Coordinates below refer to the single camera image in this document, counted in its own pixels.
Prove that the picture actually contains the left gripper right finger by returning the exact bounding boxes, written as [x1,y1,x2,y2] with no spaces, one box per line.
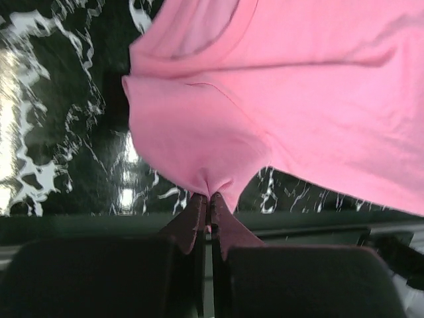
[210,193,405,317]

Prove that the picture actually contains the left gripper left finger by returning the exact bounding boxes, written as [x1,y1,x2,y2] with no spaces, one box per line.
[1,194,207,317]

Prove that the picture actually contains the pink t shirt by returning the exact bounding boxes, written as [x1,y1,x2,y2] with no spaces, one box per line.
[123,1,423,215]

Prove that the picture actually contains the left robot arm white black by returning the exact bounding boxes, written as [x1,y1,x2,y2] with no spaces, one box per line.
[1,209,423,317]

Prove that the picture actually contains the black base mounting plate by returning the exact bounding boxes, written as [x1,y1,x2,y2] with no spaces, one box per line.
[1,210,423,268]

